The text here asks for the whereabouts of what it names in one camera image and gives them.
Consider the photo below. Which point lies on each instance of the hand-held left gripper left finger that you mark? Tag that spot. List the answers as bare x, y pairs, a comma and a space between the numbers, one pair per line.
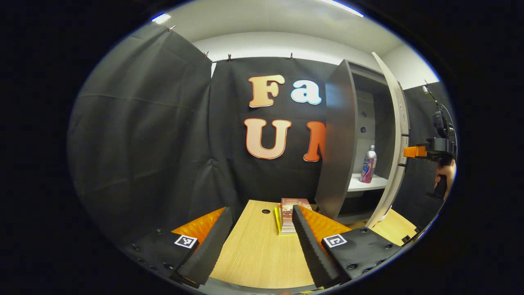
208, 250

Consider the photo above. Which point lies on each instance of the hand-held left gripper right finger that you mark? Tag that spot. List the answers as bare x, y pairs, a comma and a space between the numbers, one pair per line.
311, 250

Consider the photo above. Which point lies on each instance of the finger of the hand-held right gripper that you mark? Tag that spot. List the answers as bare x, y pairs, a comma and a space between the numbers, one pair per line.
414, 151

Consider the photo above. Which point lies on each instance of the silver bottle with pink label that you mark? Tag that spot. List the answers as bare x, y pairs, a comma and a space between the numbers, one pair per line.
368, 168

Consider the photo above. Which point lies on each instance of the white cabinet shelf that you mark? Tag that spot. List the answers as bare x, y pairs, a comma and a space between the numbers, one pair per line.
368, 184

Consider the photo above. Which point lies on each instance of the grey cabinet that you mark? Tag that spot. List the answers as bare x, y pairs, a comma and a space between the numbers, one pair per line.
339, 143

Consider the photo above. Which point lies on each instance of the black backdrop cloth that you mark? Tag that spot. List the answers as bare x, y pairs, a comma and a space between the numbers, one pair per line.
135, 143

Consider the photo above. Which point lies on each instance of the long ceiling light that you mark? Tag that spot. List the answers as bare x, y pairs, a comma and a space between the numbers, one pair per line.
344, 8

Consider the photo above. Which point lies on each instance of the small ceiling light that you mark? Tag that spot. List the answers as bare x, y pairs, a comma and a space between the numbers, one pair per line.
161, 18

